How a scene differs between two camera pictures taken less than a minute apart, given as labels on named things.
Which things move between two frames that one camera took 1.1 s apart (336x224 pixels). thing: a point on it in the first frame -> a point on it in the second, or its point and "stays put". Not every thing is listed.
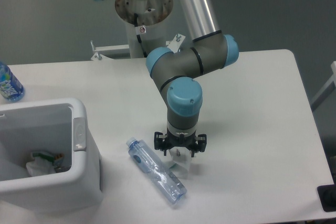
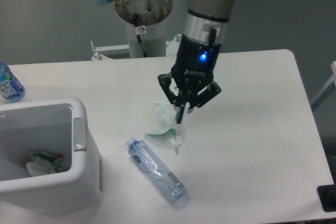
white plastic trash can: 56,127 stays put
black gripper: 163,142 -> 194,65
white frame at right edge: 330,87 stays put
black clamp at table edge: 327,194 stays put
